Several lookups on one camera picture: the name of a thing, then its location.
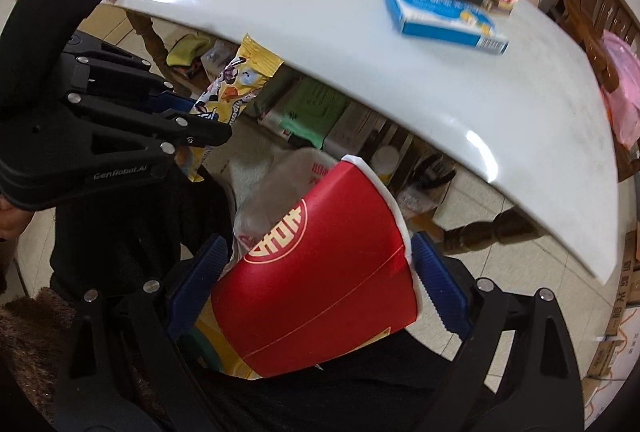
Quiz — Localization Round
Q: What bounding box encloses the green pack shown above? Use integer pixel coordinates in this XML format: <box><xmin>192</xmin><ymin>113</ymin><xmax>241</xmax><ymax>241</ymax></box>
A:
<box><xmin>280</xmin><ymin>80</ymin><xmax>351</xmax><ymax>148</ymax></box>

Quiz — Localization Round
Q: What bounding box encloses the person's left hand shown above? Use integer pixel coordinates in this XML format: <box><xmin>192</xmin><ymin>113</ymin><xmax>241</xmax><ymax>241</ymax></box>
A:
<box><xmin>0</xmin><ymin>196</ymin><xmax>32</xmax><ymax>242</ymax></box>

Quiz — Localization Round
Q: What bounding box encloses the yellow green cloth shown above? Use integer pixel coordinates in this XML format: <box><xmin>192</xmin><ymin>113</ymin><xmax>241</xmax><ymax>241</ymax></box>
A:
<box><xmin>166</xmin><ymin>35</ymin><xmax>211</xmax><ymax>67</ymax></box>

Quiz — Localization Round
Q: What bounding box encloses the brown fuzzy cloth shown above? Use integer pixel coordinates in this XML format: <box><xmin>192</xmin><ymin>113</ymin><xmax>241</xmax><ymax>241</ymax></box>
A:
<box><xmin>0</xmin><ymin>287</ymin><xmax>76</xmax><ymax>432</ymax></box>

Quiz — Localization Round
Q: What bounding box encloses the white box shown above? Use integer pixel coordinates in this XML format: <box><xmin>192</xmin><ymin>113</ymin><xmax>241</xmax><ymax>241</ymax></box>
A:
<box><xmin>322</xmin><ymin>105</ymin><xmax>396</xmax><ymax>153</ymax></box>

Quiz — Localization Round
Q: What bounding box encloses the small jar with white lid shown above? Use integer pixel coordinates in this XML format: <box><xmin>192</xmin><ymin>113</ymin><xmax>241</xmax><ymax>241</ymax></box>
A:
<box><xmin>372</xmin><ymin>145</ymin><xmax>406</xmax><ymax>183</ymax></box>

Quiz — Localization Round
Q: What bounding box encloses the pink plastic bag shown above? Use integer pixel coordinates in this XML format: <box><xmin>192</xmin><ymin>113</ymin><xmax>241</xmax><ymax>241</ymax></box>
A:
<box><xmin>600</xmin><ymin>30</ymin><xmax>640</xmax><ymax>150</ymax></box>

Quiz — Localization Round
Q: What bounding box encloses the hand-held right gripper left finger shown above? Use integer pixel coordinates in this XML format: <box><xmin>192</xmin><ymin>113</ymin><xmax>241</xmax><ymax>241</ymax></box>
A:
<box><xmin>52</xmin><ymin>233</ymin><xmax>229</xmax><ymax>432</ymax></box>

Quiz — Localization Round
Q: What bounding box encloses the red paper cup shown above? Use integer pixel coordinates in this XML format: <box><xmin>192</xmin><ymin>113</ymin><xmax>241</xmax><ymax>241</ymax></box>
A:
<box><xmin>210</xmin><ymin>155</ymin><xmax>426</xmax><ymax>380</ymax></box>

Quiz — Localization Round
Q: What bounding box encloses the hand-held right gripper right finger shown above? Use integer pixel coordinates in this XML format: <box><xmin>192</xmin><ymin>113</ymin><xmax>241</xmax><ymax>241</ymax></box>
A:
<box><xmin>409</xmin><ymin>232</ymin><xmax>586</xmax><ymax>432</ymax></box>

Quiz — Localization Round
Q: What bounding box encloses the yellow snack wrapper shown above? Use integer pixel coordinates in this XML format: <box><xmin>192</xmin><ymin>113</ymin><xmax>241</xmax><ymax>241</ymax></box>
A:
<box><xmin>175</xmin><ymin>34</ymin><xmax>285</xmax><ymax>183</ymax></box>

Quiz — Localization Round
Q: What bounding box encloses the printed cardboard box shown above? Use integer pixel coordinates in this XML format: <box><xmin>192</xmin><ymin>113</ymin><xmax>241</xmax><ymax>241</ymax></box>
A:
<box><xmin>585</xmin><ymin>232</ymin><xmax>640</xmax><ymax>383</ymax></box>

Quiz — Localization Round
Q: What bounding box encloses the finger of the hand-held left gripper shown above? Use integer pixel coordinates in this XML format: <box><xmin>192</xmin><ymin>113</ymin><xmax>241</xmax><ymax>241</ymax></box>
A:
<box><xmin>65</xmin><ymin>52</ymin><xmax>197</xmax><ymax>114</ymax></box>
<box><xmin>30</xmin><ymin>95</ymin><xmax>233</xmax><ymax>173</ymax></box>

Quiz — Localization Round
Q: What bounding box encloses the blue medicine box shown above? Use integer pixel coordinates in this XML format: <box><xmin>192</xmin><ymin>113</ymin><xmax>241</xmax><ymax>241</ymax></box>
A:
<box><xmin>384</xmin><ymin>0</ymin><xmax>510</xmax><ymax>56</ymax></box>

